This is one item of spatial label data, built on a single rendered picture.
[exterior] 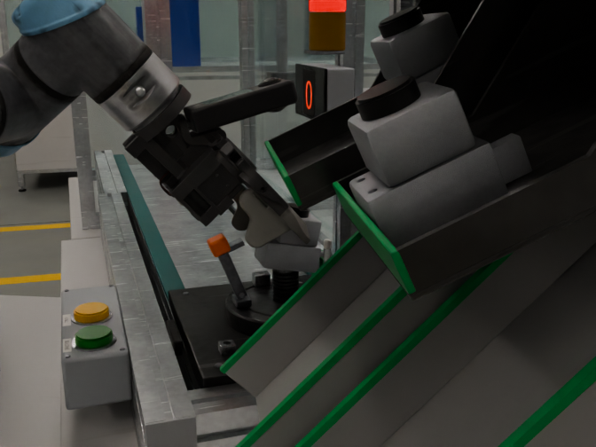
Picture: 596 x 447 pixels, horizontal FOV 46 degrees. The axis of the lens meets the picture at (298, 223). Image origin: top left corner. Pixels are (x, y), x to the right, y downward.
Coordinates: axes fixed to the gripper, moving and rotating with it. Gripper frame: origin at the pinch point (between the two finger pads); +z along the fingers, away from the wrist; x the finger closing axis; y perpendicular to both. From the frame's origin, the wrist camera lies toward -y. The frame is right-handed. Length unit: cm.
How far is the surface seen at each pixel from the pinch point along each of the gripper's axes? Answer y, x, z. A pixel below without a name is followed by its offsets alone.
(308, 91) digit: -14.3, -19.1, -4.3
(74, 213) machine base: 33, -97, 0
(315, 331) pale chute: 6.1, 21.4, -1.4
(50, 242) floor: 102, -361, 52
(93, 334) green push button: 24.2, -0.9, -7.6
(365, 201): -1.3, 43.1, -17.3
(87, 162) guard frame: 20, -82, -9
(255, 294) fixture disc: 9.3, -2.2, 3.6
